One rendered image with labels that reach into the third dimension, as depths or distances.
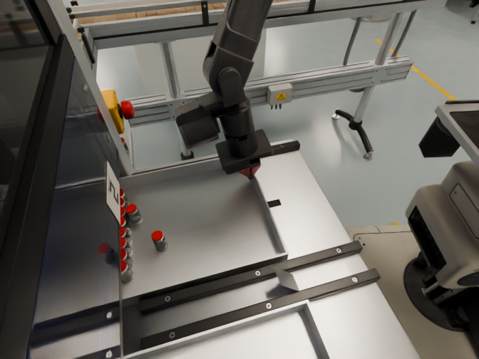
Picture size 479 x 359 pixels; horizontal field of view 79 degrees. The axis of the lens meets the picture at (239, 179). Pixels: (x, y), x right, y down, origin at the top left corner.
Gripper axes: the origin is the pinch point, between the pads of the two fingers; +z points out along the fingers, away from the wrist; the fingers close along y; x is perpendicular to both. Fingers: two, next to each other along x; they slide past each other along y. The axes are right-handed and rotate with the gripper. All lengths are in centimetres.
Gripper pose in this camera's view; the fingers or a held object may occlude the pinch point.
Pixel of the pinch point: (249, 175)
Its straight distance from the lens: 63.6
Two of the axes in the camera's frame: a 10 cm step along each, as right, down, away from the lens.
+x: 2.7, 7.4, -6.2
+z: 1.7, 5.9, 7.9
